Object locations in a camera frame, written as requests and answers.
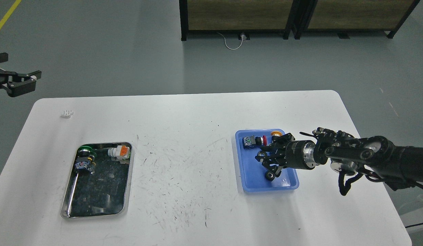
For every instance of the green push button switch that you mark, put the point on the green push button switch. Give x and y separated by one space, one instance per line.
84 162

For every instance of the blue plastic tray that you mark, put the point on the blue plastic tray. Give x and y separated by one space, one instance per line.
252 172

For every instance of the red push button switch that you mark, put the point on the red push button switch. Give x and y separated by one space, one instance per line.
250 142

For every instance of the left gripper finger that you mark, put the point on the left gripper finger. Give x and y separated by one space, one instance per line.
4 57
17 84

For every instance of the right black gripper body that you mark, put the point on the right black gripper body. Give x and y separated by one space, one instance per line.
300 155

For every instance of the wooden black cabinet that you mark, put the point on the wooden black cabinet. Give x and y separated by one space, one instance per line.
345 16
237 16

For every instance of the left wooden black cabinet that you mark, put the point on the left wooden black cabinet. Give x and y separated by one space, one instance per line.
237 16

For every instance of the black gear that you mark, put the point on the black gear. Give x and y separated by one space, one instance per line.
269 176

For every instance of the right wooden black cabinet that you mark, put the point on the right wooden black cabinet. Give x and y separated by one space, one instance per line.
345 16

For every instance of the small white plastic piece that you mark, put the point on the small white plastic piece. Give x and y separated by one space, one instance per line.
67 114

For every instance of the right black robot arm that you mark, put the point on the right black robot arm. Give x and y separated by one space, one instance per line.
376 158

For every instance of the orange white switch part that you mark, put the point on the orange white switch part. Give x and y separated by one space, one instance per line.
120 153

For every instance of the yellow push button switch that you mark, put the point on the yellow push button switch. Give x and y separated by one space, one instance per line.
275 135

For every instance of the stainless steel tray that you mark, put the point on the stainless steel tray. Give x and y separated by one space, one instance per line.
105 192

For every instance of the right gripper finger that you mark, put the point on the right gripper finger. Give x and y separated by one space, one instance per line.
278 144
273 163

